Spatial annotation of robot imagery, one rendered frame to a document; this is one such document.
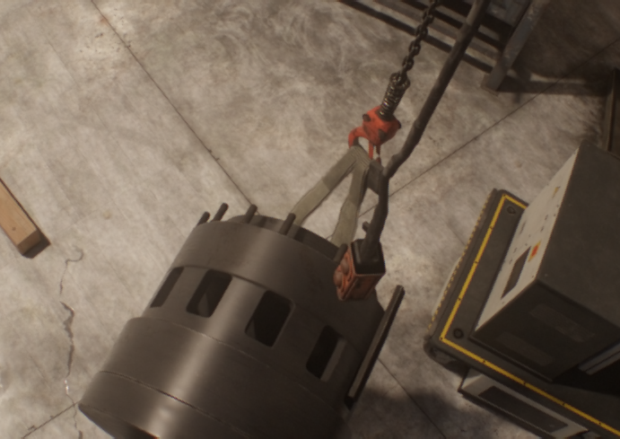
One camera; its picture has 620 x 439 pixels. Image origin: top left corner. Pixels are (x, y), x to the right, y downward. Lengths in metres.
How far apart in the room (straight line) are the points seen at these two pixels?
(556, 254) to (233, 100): 1.59
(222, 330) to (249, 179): 1.48
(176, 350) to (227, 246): 0.26
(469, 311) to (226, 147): 1.17
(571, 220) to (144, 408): 1.30
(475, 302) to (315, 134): 1.02
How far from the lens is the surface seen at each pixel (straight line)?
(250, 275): 1.36
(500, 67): 3.24
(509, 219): 2.57
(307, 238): 1.46
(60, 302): 2.53
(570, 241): 1.98
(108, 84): 3.00
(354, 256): 0.97
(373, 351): 1.46
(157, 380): 1.28
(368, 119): 1.18
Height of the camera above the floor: 2.34
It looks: 60 degrees down
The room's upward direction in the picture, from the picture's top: 22 degrees clockwise
